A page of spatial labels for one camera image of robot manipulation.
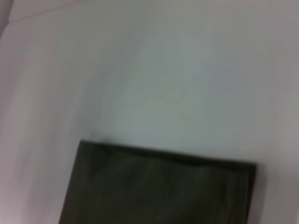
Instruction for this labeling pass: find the dark green FREE t-shirt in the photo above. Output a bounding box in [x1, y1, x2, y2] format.
[58, 139, 257, 224]

